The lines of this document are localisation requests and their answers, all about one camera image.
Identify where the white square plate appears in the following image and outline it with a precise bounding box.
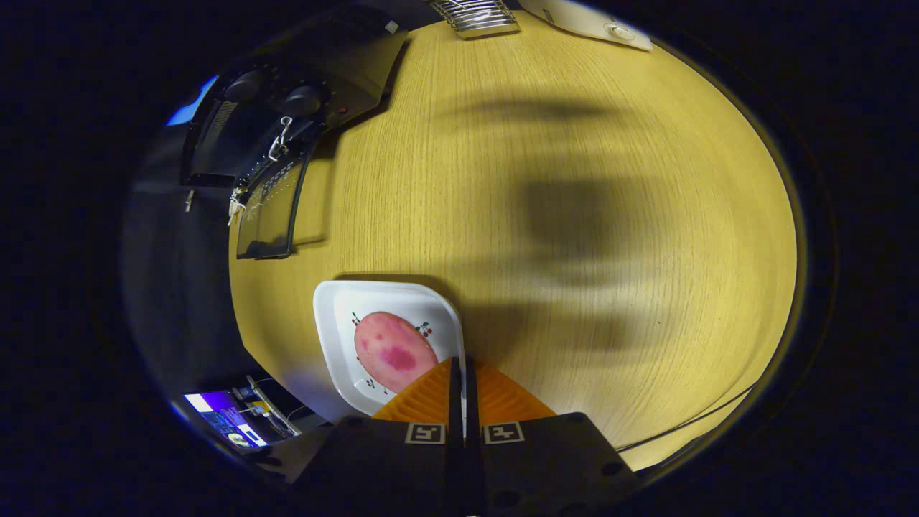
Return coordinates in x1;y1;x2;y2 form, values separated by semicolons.
313;280;467;417

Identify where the pink spotted food piece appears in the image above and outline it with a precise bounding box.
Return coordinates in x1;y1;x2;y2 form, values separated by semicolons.
354;311;440;396

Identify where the thin black cable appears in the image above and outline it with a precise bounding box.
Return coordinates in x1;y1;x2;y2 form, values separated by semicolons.
614;384;758;453

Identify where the computer screen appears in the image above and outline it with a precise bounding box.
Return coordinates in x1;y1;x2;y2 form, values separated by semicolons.
183;377;302;450

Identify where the white bread toaster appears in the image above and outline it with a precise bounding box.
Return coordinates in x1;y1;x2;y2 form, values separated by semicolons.
517;0;654;52

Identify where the black toaster oven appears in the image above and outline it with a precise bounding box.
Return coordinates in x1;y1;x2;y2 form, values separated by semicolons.
179;4;410;261

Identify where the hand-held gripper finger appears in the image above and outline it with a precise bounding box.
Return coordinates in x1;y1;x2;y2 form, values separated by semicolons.
287;357;466;517
467;357;638;517

